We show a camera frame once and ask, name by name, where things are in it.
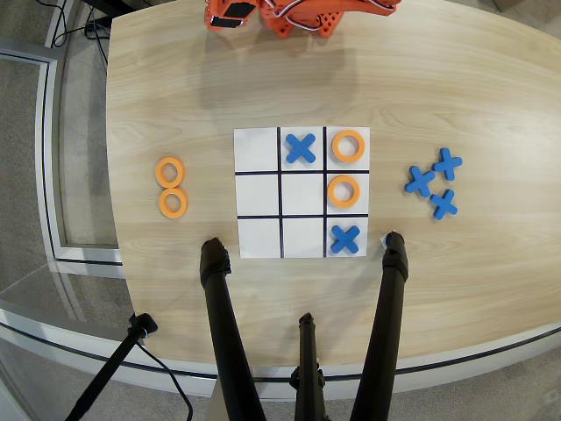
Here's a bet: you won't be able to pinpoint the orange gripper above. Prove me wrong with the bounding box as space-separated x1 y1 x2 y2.
203 0 259 31

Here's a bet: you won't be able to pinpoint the orange foam ring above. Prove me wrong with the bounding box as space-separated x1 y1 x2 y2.
154 157 187 189
331 129 366 164
158 187 189 219
327 175 361 208

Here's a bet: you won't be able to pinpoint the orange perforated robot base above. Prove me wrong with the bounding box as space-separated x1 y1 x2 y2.
261 11 345 39

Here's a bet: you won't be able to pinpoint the dark furniture base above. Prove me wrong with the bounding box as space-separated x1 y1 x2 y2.
81 0 148 14

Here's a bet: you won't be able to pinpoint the blue foam cross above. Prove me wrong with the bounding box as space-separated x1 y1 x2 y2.
285 132 317 166
329 225 362 255
403 165 437 198
429 189 459 220
431 147 464 182

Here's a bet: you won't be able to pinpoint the white tic-tac-toe board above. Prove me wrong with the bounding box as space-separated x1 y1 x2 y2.
232 126 372 260

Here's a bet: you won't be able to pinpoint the thick black tripod leg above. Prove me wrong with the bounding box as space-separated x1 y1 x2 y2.
348 231 410 421
199 237 268 421

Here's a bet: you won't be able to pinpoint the thin black tripod leg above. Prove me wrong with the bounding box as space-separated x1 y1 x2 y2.
288 312 328 421

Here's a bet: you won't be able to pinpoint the thin black stand pole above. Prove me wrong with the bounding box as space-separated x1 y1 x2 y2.
64 312 159 421

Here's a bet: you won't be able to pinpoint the black floor cables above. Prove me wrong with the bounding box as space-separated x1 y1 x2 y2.
51 0 110 67

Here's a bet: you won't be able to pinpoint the grey metal partition frame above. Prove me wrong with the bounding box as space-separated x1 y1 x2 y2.
0 37 126 267

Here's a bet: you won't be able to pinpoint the black cable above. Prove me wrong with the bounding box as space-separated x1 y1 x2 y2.
135 341 195 421

